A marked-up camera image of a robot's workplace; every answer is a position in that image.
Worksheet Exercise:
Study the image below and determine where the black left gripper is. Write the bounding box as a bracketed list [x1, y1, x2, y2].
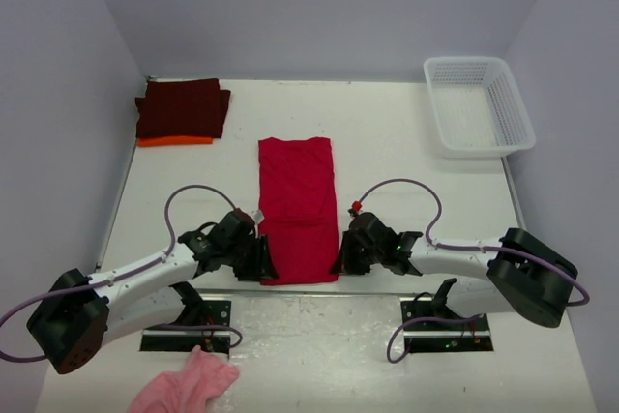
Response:
[224, 233, 277, 281]

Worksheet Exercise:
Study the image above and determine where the red t-shirt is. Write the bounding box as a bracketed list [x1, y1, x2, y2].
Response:
[258, 137, 339, 286]

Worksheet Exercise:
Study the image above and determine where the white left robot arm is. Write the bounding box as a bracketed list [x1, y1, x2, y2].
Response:
[26, 209, 278, 374]

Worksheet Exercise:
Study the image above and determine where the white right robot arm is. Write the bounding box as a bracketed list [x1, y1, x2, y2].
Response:
[258, 212, 577, 329]

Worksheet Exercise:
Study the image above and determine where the pink cloth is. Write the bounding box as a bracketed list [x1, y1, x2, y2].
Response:
[128, 345, 240, 413]

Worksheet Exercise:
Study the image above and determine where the orange folded t-shirt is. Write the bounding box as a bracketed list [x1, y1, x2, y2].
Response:
[136, 135, 214, 147]

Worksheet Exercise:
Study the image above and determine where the dark maroon folded t-shirt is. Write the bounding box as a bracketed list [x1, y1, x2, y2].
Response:
[134, 78, 231, 139]

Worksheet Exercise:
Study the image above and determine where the white plastic basket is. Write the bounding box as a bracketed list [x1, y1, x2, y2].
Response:
[423, 56, 536, 159]

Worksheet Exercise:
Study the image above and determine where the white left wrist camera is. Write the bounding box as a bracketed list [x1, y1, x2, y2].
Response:
[251, 210, 264, 224]

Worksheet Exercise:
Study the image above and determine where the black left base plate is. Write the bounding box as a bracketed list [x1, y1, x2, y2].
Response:
[139, 294, 232, 354]

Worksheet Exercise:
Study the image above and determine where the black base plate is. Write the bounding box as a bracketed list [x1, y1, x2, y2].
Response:
[400, 292, 494, 354]
[139, 294, 232, 354]

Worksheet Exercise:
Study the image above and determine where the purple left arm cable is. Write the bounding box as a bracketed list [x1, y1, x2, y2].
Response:
[0, 184, 243, 363]

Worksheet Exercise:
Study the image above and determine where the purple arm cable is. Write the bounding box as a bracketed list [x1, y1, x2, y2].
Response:
[0, 184, 243, 363]
[388, 178, 592, 365]

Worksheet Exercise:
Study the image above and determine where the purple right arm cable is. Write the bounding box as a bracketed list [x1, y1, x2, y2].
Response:
[388, 178, 592, 365]

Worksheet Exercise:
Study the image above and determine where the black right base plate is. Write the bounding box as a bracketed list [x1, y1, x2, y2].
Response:
[400, 292, 494, 354]

